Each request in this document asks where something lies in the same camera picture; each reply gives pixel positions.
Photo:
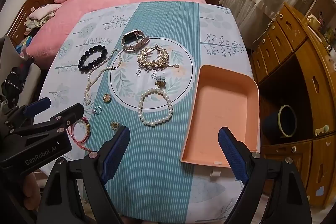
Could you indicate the wooden headboard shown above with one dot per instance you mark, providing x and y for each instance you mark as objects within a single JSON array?
[{"x": 29, "y": 3}]

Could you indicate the gold flower earring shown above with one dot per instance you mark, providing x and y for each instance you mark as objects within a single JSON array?
[{"x": 114, "y": 125}]

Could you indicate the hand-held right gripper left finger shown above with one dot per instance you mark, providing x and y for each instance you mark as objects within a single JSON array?
[{"x": 118, "y": 146}]

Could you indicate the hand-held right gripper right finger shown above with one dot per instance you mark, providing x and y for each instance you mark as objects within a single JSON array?
[{"x": 233, "y": 155}]

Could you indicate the person's left hand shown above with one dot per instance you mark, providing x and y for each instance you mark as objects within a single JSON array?
[{"x": 30, "y": 187}]

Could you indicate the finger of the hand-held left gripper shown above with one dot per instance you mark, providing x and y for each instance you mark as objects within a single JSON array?
[
  {"x": 39, "y": 106},
  {"x": 71, "y": 113}
]

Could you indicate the floral pillow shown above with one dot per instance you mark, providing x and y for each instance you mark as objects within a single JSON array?
[{"x": 44, "y": 10}]

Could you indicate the wooden desk with drawers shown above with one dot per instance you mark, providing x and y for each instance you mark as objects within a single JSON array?
[{"x": 315, "y": 69}]

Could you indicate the pink plastic tray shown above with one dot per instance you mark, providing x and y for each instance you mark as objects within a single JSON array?
[{"x": 223, "y": 108}]

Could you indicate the small flower brooch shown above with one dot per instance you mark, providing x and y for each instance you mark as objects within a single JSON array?
[{"x": 160, "y": 81}]

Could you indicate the teal striped leaf tablecloth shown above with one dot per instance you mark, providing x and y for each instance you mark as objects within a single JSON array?
[{"x": 157, "y": 161}]

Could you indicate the small round gold earring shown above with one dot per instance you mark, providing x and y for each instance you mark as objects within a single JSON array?
[{"x": 106, "y": 98}]

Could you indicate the dark round wastebasket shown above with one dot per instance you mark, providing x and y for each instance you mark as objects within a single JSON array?
[{"x": 273, "y": 127}]

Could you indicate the gold leaf hair clip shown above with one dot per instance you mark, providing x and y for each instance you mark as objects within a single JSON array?
[{"x": 155, "y": 61}]

